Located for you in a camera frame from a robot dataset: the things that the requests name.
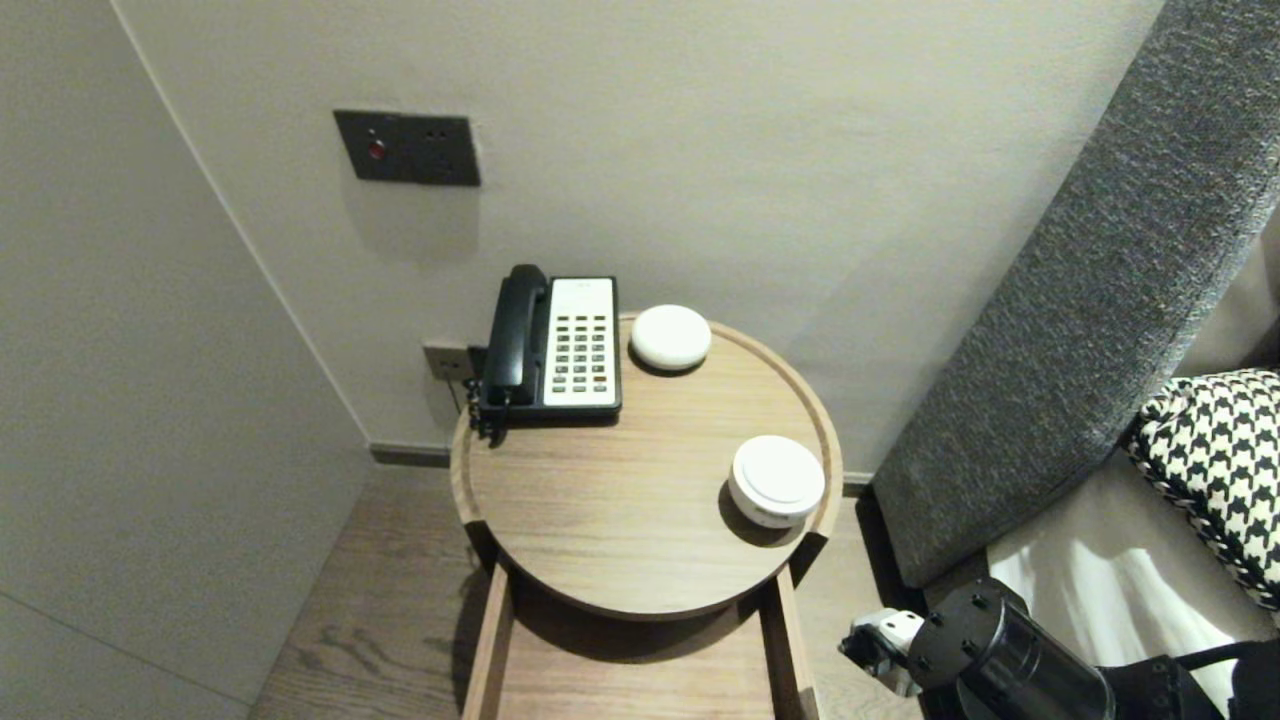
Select white round jar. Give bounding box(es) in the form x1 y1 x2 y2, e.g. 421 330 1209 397
728 435 827 529

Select flat white round puck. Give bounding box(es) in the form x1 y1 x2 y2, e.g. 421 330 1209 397
630 304 714 374

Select black and white desk telephone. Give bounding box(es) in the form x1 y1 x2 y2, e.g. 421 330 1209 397
478 276 624 426

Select black telephone handset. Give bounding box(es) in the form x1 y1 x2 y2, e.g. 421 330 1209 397
484 264 551 406

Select round wooden side table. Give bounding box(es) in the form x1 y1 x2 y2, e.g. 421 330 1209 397
450 312 844 623

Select grey fabric headboard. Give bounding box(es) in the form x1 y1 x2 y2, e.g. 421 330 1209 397
872 0 1280 589

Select white bed sheet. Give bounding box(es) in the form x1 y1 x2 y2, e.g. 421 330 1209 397
985 440 1280 716

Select black white houndstooth pillow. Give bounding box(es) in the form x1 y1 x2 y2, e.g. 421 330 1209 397
1125 367 1280 611

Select beige wall data socket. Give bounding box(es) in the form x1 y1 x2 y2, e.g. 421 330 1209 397
421 342 473 385

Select dark wall switch panel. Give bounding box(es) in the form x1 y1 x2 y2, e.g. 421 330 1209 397
334 109 482 188

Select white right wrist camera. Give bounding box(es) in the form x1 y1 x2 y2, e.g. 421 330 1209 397
843 608 926 698

